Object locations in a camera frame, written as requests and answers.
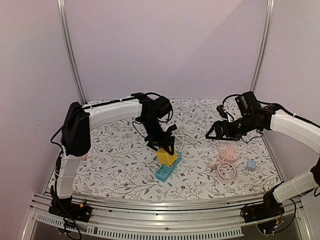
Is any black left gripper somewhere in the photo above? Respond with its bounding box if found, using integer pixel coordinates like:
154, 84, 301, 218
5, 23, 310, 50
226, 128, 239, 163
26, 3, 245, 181
140, 117, 175, 156

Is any yellow cube socket adapter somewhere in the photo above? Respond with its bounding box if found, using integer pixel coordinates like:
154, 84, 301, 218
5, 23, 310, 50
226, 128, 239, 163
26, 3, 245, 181
156, 148, 178, 166

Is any teal power strip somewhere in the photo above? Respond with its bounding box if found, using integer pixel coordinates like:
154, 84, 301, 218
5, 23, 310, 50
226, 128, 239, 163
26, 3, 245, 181
155, 151, 182, 182

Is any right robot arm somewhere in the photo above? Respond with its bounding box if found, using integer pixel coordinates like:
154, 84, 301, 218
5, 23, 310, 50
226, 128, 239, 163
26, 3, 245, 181
205, 91, 320, 218

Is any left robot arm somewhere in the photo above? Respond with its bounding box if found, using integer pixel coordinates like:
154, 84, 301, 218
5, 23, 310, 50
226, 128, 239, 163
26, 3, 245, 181
52, 92, 178, 217

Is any round pink socket hub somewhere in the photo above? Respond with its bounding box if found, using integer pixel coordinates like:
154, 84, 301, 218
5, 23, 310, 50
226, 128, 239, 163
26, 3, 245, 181
218, 143, 240, 164

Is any floral patterned table mat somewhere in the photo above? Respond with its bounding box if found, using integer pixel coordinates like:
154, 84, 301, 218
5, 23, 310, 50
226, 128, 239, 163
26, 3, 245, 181
72, 99, 281, 201

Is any light blue cube charger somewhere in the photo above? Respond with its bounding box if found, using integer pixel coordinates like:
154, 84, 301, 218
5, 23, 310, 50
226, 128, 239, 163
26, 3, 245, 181
245, 160, 257, 171

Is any pink cube charger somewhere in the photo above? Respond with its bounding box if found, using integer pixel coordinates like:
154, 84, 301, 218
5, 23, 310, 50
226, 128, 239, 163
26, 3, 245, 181
81, 154, 87, 161

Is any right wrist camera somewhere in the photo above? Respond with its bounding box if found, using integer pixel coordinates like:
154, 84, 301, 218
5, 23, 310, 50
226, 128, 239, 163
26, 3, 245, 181
216, 104, 234, 122

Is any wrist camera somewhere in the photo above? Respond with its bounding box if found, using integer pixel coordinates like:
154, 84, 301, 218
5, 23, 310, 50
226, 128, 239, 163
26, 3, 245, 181
161, 123, 177, 132
216, 104, 234, 122

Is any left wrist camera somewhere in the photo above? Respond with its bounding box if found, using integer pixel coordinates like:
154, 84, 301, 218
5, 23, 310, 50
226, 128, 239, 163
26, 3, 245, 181
161, 123, 177, 132

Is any white power strip cable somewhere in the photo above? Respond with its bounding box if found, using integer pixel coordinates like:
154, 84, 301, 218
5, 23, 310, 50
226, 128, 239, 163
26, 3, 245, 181
173, 126, 196, 153

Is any aluminium front rail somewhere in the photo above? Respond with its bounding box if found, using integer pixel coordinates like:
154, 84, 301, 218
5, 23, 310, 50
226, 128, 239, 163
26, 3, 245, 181
19, 192, 313, 240

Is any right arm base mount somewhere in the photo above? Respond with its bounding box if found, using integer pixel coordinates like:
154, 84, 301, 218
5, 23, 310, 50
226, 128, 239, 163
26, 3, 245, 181
240, 203, 285, 223

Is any right aluminium frame post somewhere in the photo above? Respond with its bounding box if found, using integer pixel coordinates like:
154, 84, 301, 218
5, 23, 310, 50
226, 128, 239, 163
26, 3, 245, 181
250, 0, 275, 92

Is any aluminium frame post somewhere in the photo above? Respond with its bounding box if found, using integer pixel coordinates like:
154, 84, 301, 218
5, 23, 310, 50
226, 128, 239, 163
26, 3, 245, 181
250, 0, 275, 92
56, 0, 87, 104

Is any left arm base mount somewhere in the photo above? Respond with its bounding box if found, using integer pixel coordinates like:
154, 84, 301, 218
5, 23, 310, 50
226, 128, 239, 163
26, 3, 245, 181
48, 198, 93, 223

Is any left aluminium frame post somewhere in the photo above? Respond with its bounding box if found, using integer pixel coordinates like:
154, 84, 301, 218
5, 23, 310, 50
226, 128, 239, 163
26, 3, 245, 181
56, 0, 87, 104

